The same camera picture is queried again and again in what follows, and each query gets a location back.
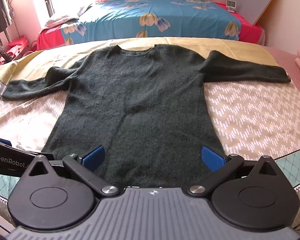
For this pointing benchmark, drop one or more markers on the dark green knit sweater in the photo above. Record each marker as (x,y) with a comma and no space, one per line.
(130,100)

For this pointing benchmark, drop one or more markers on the yellow blanket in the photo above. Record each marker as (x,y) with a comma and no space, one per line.
(65,57)

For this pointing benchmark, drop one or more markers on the blue floral bedspread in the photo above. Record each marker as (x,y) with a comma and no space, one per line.
(115,17)

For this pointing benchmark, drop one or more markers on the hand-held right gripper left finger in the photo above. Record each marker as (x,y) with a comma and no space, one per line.
(93,156)

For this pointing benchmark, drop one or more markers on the red bed sheet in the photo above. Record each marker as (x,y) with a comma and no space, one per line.
(48,36)

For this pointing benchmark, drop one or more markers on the small white digital clock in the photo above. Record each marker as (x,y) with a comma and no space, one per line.
(231,4)

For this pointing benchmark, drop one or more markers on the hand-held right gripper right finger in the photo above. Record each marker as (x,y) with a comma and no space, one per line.
(211,158)

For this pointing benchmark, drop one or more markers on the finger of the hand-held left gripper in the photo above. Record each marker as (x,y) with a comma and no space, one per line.
(5,142)

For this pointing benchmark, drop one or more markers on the teal quilted mattress cover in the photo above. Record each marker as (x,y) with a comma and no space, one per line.
(294,170)

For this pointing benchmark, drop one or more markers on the beige patterned bedsheet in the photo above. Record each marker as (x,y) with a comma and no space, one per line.
(252,110)

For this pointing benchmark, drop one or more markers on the window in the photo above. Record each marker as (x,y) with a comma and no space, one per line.
(65,0)

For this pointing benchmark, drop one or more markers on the red cloth pile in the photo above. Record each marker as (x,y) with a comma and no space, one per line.
(17,45)

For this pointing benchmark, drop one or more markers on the grey board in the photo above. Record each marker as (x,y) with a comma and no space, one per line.
(259,0)

